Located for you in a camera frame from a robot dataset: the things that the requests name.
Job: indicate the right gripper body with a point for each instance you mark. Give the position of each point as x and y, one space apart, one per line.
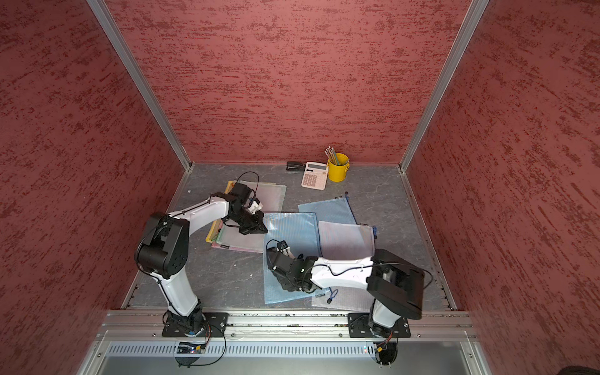
294 280

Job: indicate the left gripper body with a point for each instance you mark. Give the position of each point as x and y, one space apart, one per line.
248 220

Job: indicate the dark grey cloth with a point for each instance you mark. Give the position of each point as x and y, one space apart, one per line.
279 264

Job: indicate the yellow mesh document bag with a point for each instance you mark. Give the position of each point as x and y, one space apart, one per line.
213 233

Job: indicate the blue mesh document bag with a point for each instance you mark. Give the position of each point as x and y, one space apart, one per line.
335 210
300 231

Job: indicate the clear white mesh document bag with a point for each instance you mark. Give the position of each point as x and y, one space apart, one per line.
341 241

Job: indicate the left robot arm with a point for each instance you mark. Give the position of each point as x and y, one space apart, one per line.
162 252

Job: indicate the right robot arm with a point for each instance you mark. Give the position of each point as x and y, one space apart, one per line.
396 285

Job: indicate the black stapler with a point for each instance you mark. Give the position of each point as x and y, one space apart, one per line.
295 167

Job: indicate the pink calculator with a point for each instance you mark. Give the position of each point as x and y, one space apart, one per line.
315 176

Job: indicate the yellow mug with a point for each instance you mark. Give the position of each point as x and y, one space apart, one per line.
338 172

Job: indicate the pencils in mug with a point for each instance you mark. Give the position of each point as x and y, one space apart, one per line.
332 156

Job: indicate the right black connector box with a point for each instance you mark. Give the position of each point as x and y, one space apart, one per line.
386 352

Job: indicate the perforated metal strip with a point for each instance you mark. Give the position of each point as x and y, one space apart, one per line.
296 350

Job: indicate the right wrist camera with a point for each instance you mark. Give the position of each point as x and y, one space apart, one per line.
283 248

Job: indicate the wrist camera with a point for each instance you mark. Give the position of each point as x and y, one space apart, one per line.
283 248
244 199

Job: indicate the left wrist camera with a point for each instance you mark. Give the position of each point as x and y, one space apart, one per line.
244 199

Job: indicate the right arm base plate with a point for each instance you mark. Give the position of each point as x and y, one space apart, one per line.
360 325

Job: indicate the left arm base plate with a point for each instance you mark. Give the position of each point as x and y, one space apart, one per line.
198 325

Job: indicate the left circuit board with cables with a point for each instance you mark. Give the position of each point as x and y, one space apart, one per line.
206 353

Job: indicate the aluminium front rail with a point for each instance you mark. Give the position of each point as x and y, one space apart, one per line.
280 325

